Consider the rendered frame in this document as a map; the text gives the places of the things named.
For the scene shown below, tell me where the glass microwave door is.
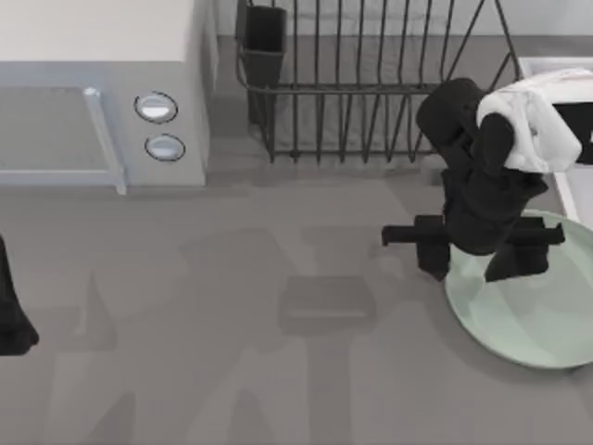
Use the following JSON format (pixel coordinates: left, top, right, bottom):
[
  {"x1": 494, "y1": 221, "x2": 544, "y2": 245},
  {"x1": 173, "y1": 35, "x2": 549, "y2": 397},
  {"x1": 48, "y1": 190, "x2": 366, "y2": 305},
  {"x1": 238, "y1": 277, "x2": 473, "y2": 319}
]
[{"x1": 0, "y1": 85, "x2": 128, "y2": 196}]

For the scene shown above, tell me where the large round microwave knob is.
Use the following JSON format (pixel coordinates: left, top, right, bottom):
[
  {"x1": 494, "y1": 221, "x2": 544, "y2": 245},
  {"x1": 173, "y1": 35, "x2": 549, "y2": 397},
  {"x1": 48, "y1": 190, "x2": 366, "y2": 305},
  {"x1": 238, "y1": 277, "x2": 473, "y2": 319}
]
[{"x1": 133, "y1": 90, "x2": 180, "y2": 126}]

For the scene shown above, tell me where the dark wire dish rack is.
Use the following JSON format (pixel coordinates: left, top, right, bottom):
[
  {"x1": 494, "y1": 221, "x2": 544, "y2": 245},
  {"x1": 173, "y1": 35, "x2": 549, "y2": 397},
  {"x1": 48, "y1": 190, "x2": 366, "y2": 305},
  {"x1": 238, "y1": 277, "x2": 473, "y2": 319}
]
[{"x1": 234, "y1": 0, "x2": 524, "y2": 165}]

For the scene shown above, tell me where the small round microwave knob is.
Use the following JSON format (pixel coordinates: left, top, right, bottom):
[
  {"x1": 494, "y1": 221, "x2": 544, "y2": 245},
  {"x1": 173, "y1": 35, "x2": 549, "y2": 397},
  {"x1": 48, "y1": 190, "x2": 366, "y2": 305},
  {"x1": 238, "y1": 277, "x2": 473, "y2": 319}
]
[{"x1": 144, "y1": 133, "x2": 187, "y2": 164}]

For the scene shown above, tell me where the black cutlery holder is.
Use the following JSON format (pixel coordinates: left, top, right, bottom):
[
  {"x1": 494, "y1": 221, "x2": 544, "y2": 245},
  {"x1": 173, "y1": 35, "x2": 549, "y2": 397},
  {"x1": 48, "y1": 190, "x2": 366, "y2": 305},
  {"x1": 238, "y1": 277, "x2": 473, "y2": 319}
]
[{"x1": 235, "y1": 1, "x2": 289, "y2": 124}]

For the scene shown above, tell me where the pale microwave oven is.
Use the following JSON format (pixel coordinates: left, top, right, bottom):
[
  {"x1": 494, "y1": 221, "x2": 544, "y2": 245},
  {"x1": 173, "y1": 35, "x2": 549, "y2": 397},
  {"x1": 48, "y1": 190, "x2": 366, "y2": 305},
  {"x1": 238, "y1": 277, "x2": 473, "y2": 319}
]
[{"x1": 0, "y1": 0, "x2": 220, "y2": 197}]

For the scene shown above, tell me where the pale green plate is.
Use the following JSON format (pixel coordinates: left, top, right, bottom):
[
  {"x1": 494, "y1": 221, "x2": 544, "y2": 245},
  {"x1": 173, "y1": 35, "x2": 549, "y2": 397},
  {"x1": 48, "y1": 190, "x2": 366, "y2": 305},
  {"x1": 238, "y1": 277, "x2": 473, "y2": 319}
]
[{"x1": 444, "y1": 209, "x2": 593, "y2": 370}]

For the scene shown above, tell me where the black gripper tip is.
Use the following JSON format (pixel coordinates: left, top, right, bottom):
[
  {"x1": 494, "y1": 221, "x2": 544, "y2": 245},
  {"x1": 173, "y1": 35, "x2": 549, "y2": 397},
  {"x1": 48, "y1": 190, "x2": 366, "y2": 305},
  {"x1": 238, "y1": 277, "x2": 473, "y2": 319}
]
[{"x1": 0, "y1": 235, "x2": 41, "y2": 358}]

